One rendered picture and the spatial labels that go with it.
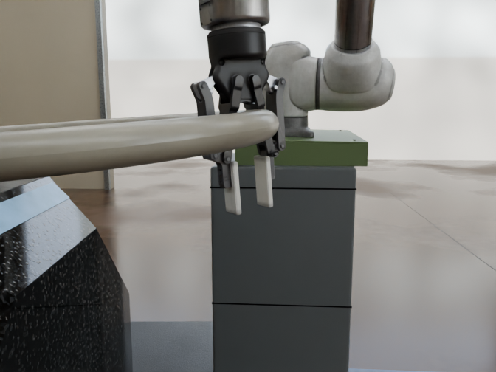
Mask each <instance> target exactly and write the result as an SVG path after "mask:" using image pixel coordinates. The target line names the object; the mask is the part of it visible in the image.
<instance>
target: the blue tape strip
mask: <svg viewBox="0 0 496 372"><path fill-rule="evenodd" d="M67 199H69V197H68V196H67V195H66V194H65V193H64V192H63V191H62V190H61V189H60V188H59V187H58V186H57V185H56V184H54V183H53V182H51V183H49V184H47V185H44V186H42V187H38V188H36V189H34V190H31V191H29V192H26V193H23V194H21V195H19V196H16V197H13V198H11V199H8V200H6V201H3V202H0V235H1V234H2V233H4V232H6V231H8V230H10V229H12V228H14V227H16V226H17V225H19V224H21V223H23V222H25V221H27V220H29V219H31V218H32V217H34V216H36V215H38V214H40V213H42V212H44V211H45V210H48V209H49V208H51V207H54V206H55V205H57V204H59V203H61V202H63V201H65V200H67Z"/></svg>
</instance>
